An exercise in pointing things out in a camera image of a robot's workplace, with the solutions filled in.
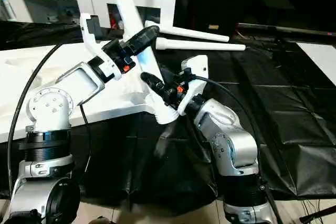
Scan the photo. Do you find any white plastic table top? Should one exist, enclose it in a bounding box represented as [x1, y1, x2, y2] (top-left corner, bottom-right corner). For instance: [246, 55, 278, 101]
[0, 40, 159, 143]

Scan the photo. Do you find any black work surface mat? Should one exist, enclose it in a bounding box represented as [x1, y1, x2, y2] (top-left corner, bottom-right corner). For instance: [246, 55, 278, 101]
[0, 20, 336, 214]

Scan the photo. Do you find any black slanted stand bar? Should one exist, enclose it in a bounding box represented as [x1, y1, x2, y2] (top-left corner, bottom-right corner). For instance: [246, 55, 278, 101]
[298, 204, 336, 223]

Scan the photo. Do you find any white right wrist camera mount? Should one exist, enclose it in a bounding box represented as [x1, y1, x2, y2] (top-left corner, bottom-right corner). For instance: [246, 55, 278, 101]
[176, 55, 209, 116]

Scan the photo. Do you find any black floor cable bundle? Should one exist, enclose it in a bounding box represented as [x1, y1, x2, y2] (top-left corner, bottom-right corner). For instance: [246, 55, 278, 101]
[294, 198, 336, 224]

